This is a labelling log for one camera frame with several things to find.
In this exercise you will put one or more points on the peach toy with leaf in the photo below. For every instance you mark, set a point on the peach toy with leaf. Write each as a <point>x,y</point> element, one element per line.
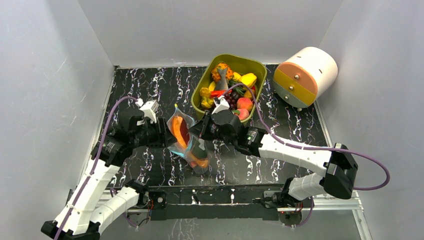
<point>241,113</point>

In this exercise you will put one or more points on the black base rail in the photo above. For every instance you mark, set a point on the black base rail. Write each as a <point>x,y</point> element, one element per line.
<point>235,201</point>

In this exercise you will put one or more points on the yellow banana toy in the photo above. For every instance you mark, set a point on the yellow banana toy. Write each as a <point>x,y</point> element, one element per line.
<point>207,103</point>

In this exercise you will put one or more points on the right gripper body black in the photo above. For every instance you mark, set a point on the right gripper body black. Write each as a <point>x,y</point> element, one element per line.
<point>203,128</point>

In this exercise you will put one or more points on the green avocado toy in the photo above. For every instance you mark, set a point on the green avocado toy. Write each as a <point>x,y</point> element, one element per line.
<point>199,150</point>

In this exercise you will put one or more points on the round pastel drawer cabinet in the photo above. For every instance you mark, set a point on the round pastel drawer cabinet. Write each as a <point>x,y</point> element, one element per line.
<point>305,76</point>

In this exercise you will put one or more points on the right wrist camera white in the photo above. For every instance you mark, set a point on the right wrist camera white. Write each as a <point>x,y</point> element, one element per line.
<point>221,104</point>

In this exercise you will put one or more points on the olive green plastic bin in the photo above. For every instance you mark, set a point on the olive green plastic bin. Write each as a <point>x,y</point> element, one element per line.
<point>236,78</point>

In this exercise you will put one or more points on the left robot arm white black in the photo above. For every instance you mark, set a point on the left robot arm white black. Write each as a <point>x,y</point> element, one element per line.
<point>82,218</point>

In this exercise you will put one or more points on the red chili toy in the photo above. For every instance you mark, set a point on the red chili toy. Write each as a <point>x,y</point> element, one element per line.
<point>218,93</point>

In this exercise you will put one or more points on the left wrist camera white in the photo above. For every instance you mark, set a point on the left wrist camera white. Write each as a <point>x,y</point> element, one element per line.
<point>149,108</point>

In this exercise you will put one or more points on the grey fish toy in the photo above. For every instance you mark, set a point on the grey fish toy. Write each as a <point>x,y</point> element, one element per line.
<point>222,83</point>

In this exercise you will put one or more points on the purple grape bunch toy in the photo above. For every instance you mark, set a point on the purple grape bunch toy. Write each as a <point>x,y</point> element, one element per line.
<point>232,99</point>

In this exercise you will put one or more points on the watermelon slice toy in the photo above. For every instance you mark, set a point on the watermelon slice toy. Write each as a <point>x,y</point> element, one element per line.
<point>202,163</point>

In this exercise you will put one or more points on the yellow bell pepper toy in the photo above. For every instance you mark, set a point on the yellow bell pepper toy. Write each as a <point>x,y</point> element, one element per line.
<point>248,79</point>

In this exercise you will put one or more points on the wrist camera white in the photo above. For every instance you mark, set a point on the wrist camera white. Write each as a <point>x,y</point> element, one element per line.
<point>149,108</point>
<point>221,104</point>

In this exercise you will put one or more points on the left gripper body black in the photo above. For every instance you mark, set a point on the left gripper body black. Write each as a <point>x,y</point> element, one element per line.
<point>154,137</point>

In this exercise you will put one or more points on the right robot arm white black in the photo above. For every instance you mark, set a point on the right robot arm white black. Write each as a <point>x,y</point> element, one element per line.
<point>333,172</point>

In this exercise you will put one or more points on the clear zip top bag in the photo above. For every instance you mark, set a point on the clear zip top bag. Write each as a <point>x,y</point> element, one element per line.
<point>188,146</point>

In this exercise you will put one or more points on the peach toy upper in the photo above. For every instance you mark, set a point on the peach toy upper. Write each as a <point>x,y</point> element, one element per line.
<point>245,103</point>

